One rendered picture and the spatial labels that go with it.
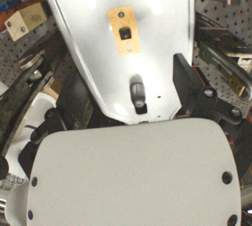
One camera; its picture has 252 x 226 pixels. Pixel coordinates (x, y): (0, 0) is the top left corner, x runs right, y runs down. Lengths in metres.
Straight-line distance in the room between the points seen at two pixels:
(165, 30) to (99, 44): 0.11
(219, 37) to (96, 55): 0.24
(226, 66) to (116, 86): 0.21
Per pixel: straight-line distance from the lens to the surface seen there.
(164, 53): 0.24
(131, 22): 0.21
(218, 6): 0.63
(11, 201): 0.54
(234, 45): 0.28
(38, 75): 0.21
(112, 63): 0.24
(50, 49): 0.25
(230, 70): 0.23
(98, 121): 0.45
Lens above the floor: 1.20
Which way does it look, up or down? 41 degrees down
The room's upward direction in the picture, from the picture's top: 180 degrees counter-clockwise
